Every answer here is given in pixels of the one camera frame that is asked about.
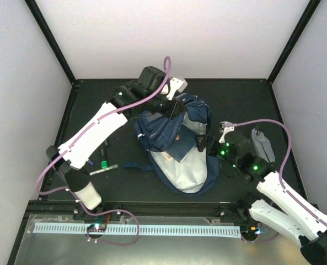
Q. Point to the dark blue notebook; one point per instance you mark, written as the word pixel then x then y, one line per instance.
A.
pixel 182 145

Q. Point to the grey pencil pouch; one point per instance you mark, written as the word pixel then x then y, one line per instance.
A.
pixel 261 146

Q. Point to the white slotted cable duct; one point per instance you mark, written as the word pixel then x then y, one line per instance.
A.
pixel 141 230

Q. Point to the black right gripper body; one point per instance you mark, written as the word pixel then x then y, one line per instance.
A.
pixel 202 143

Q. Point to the white green pen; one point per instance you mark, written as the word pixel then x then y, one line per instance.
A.
pixel 103 170

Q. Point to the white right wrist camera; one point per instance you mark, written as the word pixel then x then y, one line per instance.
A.
pixel 225 128

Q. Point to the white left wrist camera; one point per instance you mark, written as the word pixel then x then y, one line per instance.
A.
pixel 175 85

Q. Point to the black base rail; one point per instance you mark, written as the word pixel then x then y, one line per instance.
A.
pixel 226 212

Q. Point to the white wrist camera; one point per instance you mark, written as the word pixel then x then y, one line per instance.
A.
pixel 225 128
pixel 175 85

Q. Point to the navy blue student backpack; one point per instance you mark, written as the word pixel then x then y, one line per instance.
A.
pixel 197 173

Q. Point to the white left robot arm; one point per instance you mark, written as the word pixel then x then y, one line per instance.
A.
pixel 152 92

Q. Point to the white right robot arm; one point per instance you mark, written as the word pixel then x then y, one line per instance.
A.
pixel 292 216

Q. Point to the green capped marker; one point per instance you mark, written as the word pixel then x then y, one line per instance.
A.
pixel 103 159

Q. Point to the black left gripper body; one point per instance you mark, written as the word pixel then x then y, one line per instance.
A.
pixel 177 107

